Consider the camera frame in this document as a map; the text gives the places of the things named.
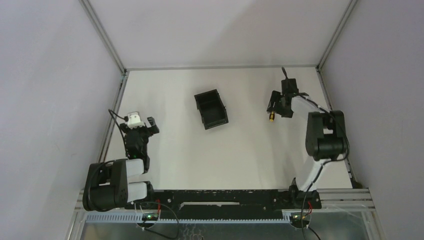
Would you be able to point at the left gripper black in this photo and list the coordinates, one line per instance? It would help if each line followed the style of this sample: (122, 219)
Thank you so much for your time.
(139, 131)

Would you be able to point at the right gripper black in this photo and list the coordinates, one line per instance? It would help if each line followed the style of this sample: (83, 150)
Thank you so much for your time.
(276, 95)

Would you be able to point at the yellow black screwdriver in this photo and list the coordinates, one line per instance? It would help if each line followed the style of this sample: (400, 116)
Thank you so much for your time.
(272, 116)

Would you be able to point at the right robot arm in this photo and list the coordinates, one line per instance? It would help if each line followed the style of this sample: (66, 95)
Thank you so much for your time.
(325, 138)

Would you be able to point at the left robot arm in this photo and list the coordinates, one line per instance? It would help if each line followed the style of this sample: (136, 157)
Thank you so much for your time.
(107, 184)

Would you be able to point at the black plastic bin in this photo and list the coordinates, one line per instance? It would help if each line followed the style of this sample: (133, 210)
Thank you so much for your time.
(211, 108)

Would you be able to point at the left controller board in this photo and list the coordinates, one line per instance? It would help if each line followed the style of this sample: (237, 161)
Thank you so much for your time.
(149, 217)

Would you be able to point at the controller board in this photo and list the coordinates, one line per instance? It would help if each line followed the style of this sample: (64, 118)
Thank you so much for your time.
(149, 217)
(299, 221)

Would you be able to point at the right controller board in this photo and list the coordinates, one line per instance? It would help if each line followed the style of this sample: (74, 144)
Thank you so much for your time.
(299, 221)

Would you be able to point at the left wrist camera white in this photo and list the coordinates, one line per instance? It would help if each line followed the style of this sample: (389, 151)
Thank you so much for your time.
(134, 120)

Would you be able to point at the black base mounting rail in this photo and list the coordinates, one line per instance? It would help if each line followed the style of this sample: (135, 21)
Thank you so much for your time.
(253, 204)

